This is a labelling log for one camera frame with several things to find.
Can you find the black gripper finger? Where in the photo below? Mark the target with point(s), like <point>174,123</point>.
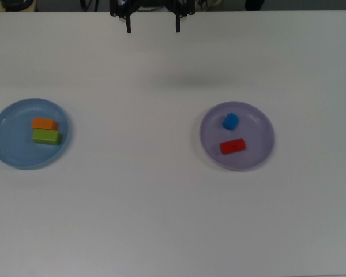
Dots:
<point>178,24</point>
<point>129,24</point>

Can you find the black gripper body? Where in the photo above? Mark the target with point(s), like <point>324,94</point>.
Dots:
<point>155,2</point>

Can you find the blue block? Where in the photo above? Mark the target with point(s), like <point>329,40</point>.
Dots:
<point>230,121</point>

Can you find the orange block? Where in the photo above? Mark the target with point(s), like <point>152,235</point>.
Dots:
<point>43,123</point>

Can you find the red block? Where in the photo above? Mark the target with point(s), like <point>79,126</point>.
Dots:
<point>232,146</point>

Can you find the green block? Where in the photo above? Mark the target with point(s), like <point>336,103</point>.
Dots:
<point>46,136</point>

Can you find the dark object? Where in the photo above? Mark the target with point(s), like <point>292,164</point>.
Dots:
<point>254,4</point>

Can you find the black round object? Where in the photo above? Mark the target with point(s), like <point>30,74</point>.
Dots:
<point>15,2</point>

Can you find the purple plate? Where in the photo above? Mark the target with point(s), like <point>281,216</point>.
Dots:
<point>253,155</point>

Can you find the blue plate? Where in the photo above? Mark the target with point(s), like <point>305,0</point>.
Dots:
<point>11,144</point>

